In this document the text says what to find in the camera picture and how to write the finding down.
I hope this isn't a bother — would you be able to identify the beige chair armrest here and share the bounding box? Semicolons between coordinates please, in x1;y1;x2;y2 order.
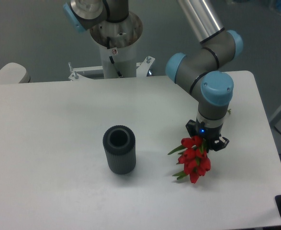
0;62;31;85

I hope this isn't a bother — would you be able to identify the black cable on pedestal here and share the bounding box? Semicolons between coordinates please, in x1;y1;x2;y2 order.
106;35;123;78

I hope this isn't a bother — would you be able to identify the red tulip bouquet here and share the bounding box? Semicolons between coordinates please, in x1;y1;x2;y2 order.
168;134;211;184

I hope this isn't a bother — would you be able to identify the dark grey ribbed vase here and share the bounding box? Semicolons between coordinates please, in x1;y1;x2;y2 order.
102;125;136;174

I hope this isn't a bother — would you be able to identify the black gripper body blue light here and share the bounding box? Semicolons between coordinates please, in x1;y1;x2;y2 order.
196;118;223;150

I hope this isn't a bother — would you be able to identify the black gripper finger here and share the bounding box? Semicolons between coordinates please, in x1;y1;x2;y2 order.
209;137;229;151
186;120;196;137

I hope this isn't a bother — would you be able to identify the white metal base bracket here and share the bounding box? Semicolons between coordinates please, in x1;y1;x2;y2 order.
68;56;156;81

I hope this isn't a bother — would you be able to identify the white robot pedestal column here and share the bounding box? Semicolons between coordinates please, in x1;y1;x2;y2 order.
90;11;143;75

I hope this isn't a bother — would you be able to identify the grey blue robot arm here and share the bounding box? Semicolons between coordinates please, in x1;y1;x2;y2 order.
63;0;243;151

